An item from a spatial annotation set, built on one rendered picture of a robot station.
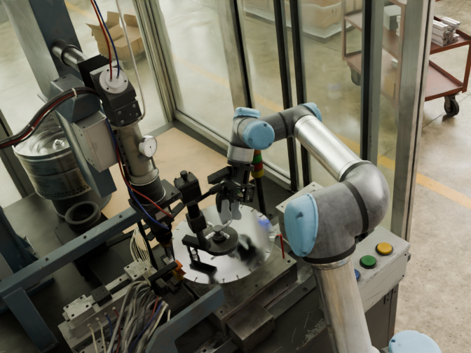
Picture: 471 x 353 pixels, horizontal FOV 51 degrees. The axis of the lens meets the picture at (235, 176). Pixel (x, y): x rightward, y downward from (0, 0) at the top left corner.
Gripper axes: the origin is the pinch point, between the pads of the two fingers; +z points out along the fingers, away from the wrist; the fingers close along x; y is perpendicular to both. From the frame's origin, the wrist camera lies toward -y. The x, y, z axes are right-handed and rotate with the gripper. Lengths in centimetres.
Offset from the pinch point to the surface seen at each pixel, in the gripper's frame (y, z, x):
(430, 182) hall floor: -48, 0, 182
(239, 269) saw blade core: 13.7, 9.0, -2.4
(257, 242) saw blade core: 9.6, 3.1, 6.1
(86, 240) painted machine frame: -17.0, 9.9, -35.9
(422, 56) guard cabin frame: 43, -56, 17
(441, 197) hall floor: -36, 5, 177
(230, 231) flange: 1.4, 2.4, 1.9
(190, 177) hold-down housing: 10.1, -16.9, -20.9
